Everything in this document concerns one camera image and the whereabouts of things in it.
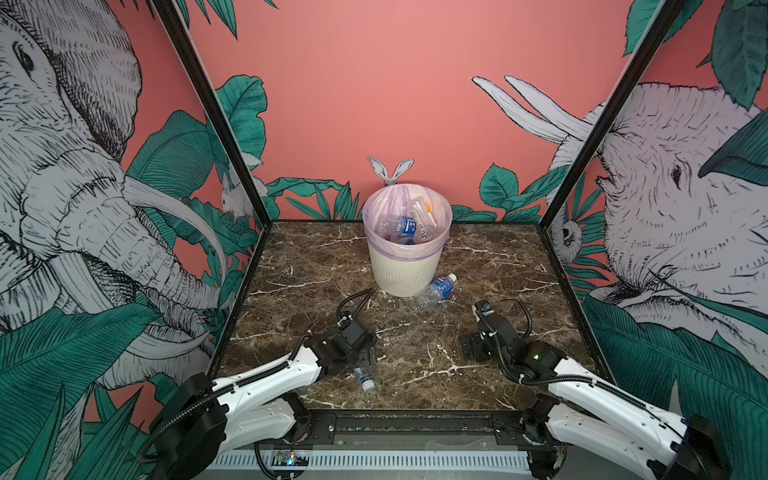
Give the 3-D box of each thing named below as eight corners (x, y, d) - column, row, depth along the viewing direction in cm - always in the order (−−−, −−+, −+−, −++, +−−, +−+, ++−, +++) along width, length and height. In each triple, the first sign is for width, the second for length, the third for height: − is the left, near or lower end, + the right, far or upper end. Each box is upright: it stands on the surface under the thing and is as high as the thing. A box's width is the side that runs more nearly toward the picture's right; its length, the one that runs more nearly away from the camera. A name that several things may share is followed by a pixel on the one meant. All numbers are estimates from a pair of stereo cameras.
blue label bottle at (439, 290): (427, 314, 97) (429, 305, 92) (415, 302, 100) (416, 293, 95) (459, 289, 103) (462, 280, 99) (447, 278, 106) (450, 268, 102)
